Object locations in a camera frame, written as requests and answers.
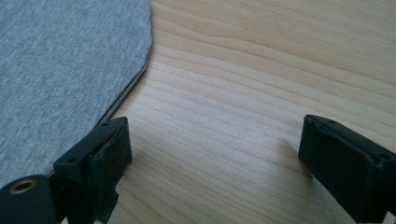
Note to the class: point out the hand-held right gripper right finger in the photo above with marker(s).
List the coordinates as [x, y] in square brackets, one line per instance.
[345, 168]

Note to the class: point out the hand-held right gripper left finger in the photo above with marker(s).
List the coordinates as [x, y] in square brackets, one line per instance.
[93, 161]

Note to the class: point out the grey cloth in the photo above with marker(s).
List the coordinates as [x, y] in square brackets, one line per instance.
[62, 74]

